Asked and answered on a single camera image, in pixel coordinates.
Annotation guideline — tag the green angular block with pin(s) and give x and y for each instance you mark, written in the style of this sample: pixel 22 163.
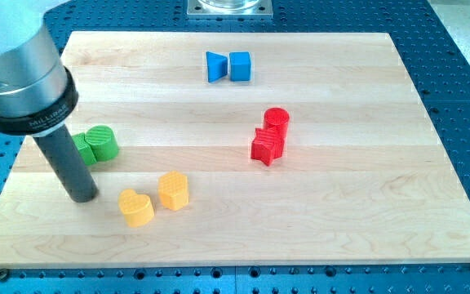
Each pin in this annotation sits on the green angular block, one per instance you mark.
pixel 84 149

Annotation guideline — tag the red star block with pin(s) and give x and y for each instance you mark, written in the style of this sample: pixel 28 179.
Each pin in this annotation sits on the red star block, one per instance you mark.
pixel 267 145

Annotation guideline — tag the blue perforated breadboard table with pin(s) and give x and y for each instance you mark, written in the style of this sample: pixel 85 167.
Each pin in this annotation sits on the blue perforated breadboard table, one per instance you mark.
pixel 436 63

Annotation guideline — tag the yellow hexagon block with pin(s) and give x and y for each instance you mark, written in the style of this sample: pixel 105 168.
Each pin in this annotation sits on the yellow hexagon block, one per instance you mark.
pixel 173 190

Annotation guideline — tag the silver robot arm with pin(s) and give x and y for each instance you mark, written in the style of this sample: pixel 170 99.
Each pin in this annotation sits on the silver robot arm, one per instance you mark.
pixel 32 76

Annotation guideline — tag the blue cube block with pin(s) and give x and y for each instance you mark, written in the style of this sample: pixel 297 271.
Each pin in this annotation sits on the blue cube block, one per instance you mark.
pixel 240 66

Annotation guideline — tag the yellow heart block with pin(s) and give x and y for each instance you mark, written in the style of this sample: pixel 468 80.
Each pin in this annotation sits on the yellow heart block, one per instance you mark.
pixel 137 209

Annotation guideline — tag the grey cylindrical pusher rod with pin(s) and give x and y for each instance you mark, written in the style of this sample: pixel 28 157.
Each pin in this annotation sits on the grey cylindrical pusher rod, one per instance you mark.
pixel 62 154

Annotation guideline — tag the green cylinder block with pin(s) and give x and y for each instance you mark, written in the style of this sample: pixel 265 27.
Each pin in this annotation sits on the green cylinder block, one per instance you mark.
pixel 103 143

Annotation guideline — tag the wooden board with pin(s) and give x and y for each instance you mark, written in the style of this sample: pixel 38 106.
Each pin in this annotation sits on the wooden board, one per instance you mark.
pixel 363 178

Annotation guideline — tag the blue triangle block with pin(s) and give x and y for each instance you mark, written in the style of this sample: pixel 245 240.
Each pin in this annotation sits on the blue triangle block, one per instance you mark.
pixel 217 66

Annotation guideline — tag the red cylinder block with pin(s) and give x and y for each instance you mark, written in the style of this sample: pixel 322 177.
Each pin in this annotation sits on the red cylinder block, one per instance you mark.
pixel 277 118

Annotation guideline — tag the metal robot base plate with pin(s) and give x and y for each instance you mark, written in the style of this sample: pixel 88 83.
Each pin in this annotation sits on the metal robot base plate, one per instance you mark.
pixel 229 9

